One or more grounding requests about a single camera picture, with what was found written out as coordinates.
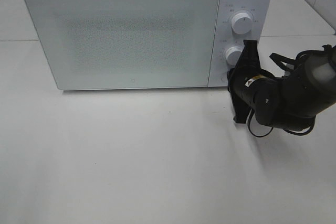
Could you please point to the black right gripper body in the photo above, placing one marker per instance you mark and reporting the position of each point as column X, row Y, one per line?
column 254, row 86

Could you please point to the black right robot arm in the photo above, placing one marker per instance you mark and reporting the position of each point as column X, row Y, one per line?
column 290, row 102

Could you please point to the white upper power knob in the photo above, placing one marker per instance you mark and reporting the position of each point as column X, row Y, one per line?
column 241, row 22

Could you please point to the white timer knob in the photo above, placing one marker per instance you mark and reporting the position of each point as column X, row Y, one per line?
column 232, row 54

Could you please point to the round white door button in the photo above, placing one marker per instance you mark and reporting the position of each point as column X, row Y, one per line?
column 224, row 78

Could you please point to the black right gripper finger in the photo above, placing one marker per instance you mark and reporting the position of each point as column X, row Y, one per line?
column 241, row 109
column 249, row 56

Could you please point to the white microwave door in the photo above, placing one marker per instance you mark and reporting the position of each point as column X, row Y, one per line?
column 126, row 44

